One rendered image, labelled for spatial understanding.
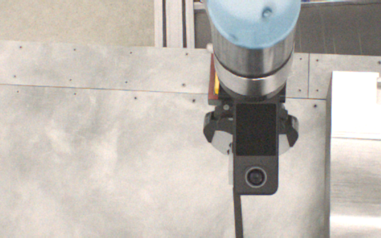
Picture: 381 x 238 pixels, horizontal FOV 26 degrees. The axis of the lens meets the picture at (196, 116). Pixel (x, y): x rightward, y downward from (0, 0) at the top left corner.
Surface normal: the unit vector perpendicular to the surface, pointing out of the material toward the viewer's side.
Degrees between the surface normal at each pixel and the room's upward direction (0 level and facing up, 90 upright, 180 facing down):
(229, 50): 90
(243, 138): 33
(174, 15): 0
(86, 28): 0
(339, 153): 3
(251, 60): 90
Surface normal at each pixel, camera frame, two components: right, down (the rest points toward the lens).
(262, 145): -0.04, 0.18
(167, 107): -0.06, -0.38
